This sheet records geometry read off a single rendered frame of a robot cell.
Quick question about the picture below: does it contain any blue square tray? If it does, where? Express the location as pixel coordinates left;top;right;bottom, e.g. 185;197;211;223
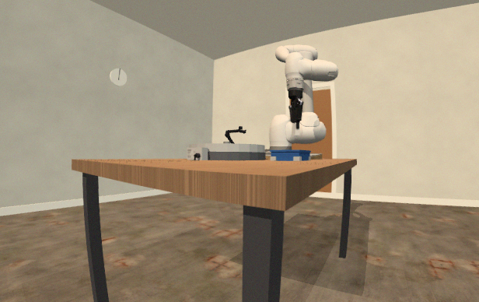
270;149;311;161

